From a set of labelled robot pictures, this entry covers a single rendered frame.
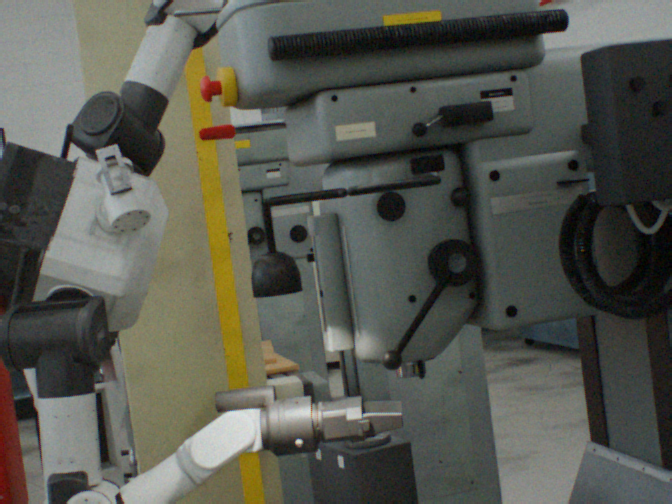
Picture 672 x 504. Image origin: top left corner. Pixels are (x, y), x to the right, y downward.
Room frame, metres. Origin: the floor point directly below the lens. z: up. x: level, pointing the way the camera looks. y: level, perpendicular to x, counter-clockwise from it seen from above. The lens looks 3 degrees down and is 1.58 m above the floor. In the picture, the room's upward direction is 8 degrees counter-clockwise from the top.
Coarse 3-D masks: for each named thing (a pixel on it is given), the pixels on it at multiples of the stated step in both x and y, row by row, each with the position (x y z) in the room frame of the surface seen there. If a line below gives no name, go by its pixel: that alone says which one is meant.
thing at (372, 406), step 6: (366, 402) 1.84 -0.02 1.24; (372, 402) 1.84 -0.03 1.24; (378, 402) 1.84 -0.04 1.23; (384, 402) 1.84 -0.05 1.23; (390, 402) 1.83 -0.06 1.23; (396, 402) 1.83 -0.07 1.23; (366, 408) 1.84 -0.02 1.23; (372, 408) 1.84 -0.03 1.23; (378, 408) 1.84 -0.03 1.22; (384, 408) 1.84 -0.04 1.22; (390, 408) 1.83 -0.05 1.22; (396, 408) 1.83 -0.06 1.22
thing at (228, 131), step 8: (208, 128) 1.81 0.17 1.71; (216, 128) 1.81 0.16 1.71; (224, 128) 1.81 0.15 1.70; (232, 128) 1.81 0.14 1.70; (240, 128) 1.82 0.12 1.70; (248, 128) 1.83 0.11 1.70; (256, 128) 1.83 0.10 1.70; (264, 128) 1.83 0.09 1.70; (272, 128) 1.84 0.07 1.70; (280, 128) 1.84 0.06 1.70; (200, 136) 1.81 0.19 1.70; (208, 136) 1.81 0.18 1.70; (216, 136) 1.81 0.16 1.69; (224, 136) 1.81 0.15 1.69; (232, 136) 1.82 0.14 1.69
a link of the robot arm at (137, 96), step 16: (128, 80) 2.08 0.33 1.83; (128, 96) 2.07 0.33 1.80; (144, 96) 2.06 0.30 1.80; (160, 96) 2.08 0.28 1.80; (128, 112) 2.02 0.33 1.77; (144, 112) 2.06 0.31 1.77; (160, 112) 2.09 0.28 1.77; (128, 128) 2.02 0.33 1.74; (144, 128) 2.06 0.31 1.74; (112, 144) 2.02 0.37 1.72; (128, 144) 2.04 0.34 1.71; (144, 144) 2.06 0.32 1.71; (144, 160) 2.08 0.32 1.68
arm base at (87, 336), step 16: (16, 304) 1.85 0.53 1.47; (32, 304) 1.84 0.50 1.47; (48, 304) 1.83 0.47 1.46; (64, 304) 1.83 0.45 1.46; (80, 304) 1.83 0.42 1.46; (96, 304) 1.81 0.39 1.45; (80, 320) 1.76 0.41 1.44; (96, 320) 1.79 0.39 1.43; (0, 336) 1.76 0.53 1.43; (80, 336) 1.75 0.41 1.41; (96, 336) 1.78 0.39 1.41; (0, 352) 1.77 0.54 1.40; (80, 352) 1.76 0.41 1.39; (96, 352) 1.78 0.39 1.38; (16, 368) 1.79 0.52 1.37
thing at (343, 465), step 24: (384, 432) 2.14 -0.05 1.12; (312, 456) 2.22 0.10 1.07; (336, 456) 2.11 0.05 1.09; (360, 456) 2.05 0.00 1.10; (384, 456) 2.07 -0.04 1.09; (408, 456) 2.09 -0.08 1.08; (312, 480) 2.23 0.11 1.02; (336, 480) 2.13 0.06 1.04; (360, 480) 2.05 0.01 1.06; (384, 480) 2.07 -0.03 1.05; (408, 480) 2.09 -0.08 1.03
